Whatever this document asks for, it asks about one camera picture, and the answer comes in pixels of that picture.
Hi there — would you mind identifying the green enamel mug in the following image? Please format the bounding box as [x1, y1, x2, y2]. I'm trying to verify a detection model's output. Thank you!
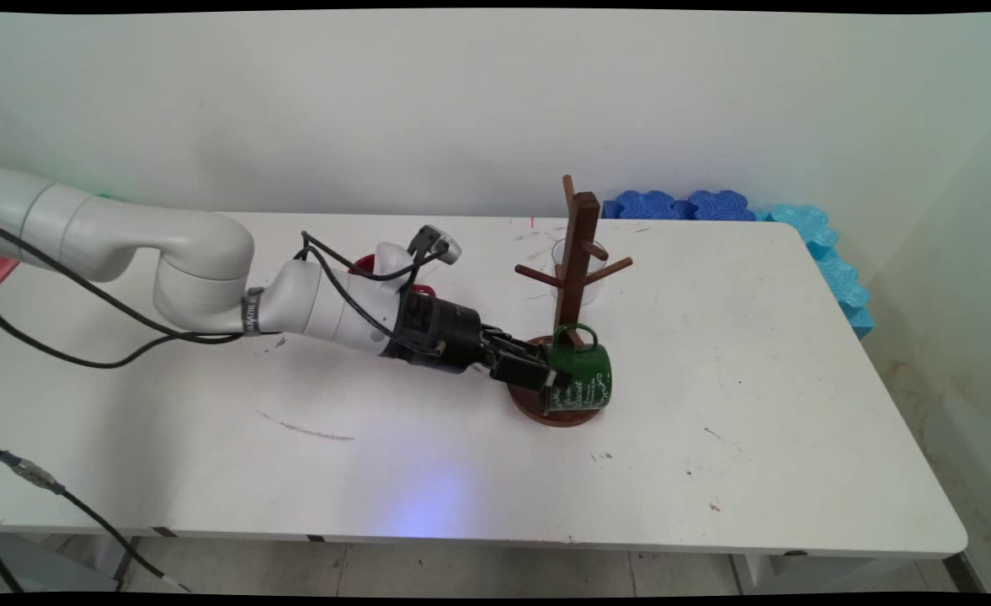
[543, 323, 613, 415]

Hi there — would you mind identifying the cyan foam mat piece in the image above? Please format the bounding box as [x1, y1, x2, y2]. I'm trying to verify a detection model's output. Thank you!
[756, 205, 839, 258]

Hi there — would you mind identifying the wooden mug tree stand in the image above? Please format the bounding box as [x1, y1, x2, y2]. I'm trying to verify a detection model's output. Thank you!
[508, 174, 635, 428]

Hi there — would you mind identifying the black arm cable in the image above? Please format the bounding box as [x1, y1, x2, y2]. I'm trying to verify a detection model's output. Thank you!
[0, 252, 445, 369]
[0, 221, 450, 342]

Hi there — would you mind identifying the red enamel mug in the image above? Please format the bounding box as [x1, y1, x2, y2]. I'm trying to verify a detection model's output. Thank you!
[349, 252, 437, 297]

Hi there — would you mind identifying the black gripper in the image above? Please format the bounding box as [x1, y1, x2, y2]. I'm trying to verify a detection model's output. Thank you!
[381, 289, 573, 393]

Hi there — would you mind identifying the sky blue foam mat piece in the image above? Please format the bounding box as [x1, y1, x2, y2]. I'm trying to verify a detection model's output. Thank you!
[813, 248, 876, 339]

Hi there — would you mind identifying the black cable with grey connector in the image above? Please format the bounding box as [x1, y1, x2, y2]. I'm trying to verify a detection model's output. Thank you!
[0, 439, 191, 593]

